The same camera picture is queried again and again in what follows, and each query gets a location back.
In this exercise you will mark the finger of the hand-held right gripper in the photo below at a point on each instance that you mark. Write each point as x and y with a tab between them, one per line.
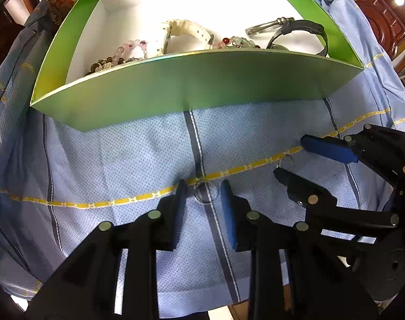
305	193
332	150

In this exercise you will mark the cream white watch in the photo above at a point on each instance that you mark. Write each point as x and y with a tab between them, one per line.
189	30

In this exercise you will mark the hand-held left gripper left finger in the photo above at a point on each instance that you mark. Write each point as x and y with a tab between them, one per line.
180	203

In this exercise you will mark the silver bangle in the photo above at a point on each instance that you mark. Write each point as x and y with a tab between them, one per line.
272	24

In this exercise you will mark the black watch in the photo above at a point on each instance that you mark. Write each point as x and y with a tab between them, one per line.
305	26

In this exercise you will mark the light blue dotted cloth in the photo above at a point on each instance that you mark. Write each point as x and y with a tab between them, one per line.
122	156

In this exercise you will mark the brown carved wooden furniture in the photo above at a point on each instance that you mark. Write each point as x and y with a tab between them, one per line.
379	10

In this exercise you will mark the green cardboard box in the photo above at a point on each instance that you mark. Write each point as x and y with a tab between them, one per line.
189	80

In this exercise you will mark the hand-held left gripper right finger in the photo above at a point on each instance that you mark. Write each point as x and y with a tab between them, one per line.
229	213

